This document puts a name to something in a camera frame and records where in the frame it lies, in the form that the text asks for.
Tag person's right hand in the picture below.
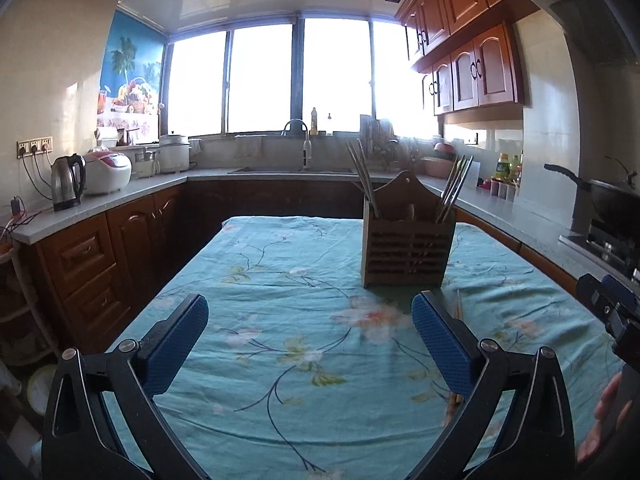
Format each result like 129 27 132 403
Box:
576 374 626 465

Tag plastic storage rack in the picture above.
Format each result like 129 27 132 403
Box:
0 245 58 367

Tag wooden utensil holder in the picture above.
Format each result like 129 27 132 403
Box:
361 170 458 289

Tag bamboo chopstick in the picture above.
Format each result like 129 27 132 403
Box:
447 289 464 428

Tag teal floral tablecloth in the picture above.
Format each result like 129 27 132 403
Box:
97 215 626 480

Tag metal dish rack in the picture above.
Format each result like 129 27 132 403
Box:
360 115 401 171

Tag row of seasoning jars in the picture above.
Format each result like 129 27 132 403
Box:
489 178 518 202

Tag black wok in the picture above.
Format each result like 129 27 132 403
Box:
544 157 640 223

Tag wall socket strip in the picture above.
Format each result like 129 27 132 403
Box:
16 136 54 159

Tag wooden wall cabinets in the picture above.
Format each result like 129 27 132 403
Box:
395 0 546 117

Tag pink basin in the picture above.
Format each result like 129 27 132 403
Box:
421 142 458 178

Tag bundle of chopsticks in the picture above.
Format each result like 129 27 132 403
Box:
435 155 474 224
346 139 381 219

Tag small white blender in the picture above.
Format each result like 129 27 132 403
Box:
135 147 161 178

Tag fruit and palm wall poster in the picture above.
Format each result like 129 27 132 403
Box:
97 10 166 143

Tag curved steel faucet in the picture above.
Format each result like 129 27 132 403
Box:
282 118 312 170

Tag steel electric kettle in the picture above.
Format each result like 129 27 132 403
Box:
50 153 87 212

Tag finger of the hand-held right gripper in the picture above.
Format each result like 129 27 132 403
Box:
575 273 640 335

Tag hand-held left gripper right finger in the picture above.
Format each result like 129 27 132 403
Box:
407 291 577 480

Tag steel range hood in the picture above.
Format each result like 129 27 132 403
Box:
518 0 640 68

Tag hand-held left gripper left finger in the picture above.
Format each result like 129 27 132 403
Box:
41 293 211 480

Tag wooden base cabinets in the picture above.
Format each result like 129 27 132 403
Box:
20 180 581 356

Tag kitchen window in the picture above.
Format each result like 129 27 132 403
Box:
165 10 426 139

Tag pink and white rice cooker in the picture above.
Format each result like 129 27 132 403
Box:
82 150 132 197

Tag steel kitchen sink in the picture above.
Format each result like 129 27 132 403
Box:
229 166 353 176

